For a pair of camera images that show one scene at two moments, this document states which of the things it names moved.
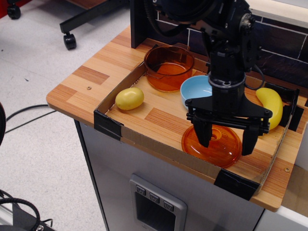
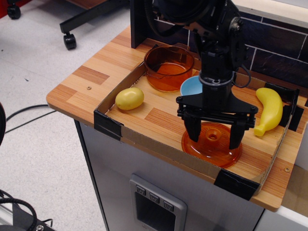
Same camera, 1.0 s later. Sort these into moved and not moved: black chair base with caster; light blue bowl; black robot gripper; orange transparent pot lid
Moved: black robot gripper
Not moved: black chair base with caster; light blue bowl; orange transparent pot lid
